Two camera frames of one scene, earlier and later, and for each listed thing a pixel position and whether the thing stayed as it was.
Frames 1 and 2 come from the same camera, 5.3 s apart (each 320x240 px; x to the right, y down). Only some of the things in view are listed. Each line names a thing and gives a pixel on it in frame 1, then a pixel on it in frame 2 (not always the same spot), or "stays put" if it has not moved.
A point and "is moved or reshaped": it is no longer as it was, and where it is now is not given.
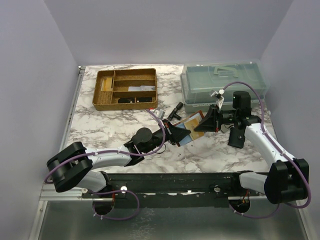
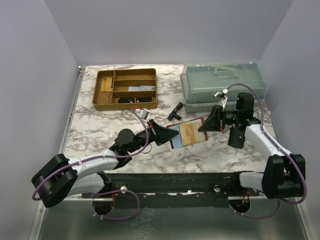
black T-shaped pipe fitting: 179,105 stays put
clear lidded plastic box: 200,80 stays put
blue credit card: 187,139 is moved or reshaped
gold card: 107,84 stays put
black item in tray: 131,100 stays put
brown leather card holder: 190,122 is moved or reshaped
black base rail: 174,190 stays put
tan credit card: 190,126 is moved or reshaped
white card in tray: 142,88 stays put
